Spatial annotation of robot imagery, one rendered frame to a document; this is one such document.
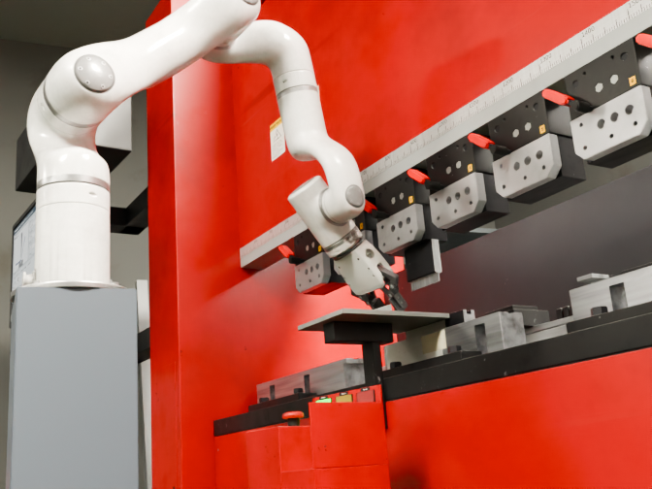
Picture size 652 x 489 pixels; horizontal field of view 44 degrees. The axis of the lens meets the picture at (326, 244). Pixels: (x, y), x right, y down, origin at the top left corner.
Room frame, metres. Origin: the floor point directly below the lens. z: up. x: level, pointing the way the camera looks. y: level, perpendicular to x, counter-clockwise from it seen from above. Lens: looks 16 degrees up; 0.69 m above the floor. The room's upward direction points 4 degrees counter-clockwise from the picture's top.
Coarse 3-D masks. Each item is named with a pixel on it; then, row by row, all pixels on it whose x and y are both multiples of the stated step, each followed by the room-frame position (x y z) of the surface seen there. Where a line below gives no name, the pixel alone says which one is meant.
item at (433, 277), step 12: (432, 240) 1.71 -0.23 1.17; (408, 252) 1.78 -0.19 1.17; (420, 252) 1.75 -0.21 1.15; (432, 252) 1.71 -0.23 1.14; (408, 264) 1.79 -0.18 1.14; (420, 264) 1.75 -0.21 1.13; (432, 264) 1.72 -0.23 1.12; (408, 276) 1.79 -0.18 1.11; (420, 276) 1.75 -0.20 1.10; (432, 276) 1.73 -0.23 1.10
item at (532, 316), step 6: (510, 306) 1.82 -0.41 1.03; (516, 306) 1.82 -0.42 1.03; (522, 306) 1.83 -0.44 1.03; (528, 306) 1.84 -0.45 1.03; (486, 312) 1.89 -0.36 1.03; (492, 312) 1.87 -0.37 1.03; (510, 312) 1.80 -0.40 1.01; (522, 312) 1.81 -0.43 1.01; (528, 312) 1.82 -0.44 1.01; (534, 312) 1.83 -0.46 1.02; (540, 312) 1.84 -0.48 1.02; (546, 312) 1.85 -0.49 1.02; (528, 318) 1.82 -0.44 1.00; (534, 318) 1.83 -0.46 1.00; (540, 318) 1.84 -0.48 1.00; (546, 318) 1.85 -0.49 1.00; (528, 324) 1.82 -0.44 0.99; (534, 324) 1.83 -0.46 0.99
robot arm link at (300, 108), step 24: (288, 96) 1.54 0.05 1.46; (312, 96) 1.55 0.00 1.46; (288, 120) 1.55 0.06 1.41; (312, 120) 1.54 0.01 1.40; (288, 144) 1.57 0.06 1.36; (312, 144) 1.52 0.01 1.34; (336, 144) 1.53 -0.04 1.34; (336, 168) 1.49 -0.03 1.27; (336, 192) 1.50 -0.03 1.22; (360, 192) 1.52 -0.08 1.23; (336, 216) 1.53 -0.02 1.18
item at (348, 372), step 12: (348, 360) 2.00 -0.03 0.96; (360, 360) 2.02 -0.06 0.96; (300, 372) 2.20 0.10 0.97; (312, 372) 2.14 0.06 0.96; (324, 372) 2.09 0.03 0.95; (336, 372) 2.04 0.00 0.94; (348, 372) 2.02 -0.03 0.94; (360, 372) 2.04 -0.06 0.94; (264, 384) 2.38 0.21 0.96; (276, 384) 2.32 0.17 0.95; (288, 384) 2.25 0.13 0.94; (300, 384) 2.20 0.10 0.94; (312, 384) 2.14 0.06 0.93; (324, 384) 2.09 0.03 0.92; (336, 384) 2.04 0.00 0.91; (348, 384) 2.02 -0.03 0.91; (264, 396) 2.38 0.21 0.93; (276, 396) 2.32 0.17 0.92
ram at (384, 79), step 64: (320, 0) 1.97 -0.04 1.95; (384, 0) 1.73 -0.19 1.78; (448, 0) 1.54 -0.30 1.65; (512, 0) 1.39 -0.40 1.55; (576, 0) 1.27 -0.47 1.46; (256, 64) 2.30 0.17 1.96; (320, 64) 1.99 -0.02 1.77; (384, 64) 1.75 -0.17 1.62; (448, 64) 1.56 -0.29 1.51; (512, 64) 1.41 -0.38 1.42; (576, 64) 1.29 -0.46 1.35; (256, 128) 2.32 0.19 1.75; (384, 128) 1.77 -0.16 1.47; (256, 192) 2.34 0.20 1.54; (256, 256) 2.36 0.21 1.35
